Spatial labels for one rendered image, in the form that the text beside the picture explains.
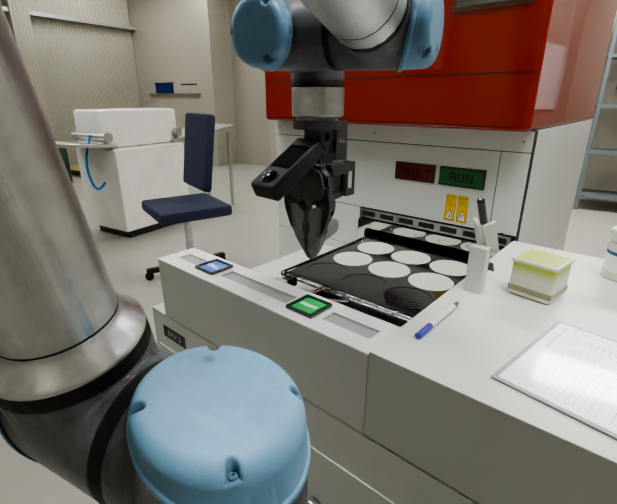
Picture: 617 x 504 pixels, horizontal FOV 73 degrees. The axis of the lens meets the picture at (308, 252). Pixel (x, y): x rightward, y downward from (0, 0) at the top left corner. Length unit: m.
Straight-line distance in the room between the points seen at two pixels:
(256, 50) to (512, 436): 0.50
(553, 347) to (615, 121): 6.10
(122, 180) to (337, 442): 3.74
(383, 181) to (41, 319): 1.04
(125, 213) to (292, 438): 4.07
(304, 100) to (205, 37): 8.14
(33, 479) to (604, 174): 6.53
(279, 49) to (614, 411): 0.53
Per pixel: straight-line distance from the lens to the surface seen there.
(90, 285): 0.32
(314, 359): 0.67
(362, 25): 0.40
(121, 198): 4.27
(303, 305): 0.70
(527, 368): 0.61
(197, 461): 0.27
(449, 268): 1.07
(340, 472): 0.76
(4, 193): 0.28
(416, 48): 0.45
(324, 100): 0.60
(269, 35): 0.49
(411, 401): 0.59
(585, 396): 0.59
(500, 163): 1.10
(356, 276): 0.97
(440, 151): 1.15
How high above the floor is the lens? 1.29
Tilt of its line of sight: 20 degrees down
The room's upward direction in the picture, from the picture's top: straight up
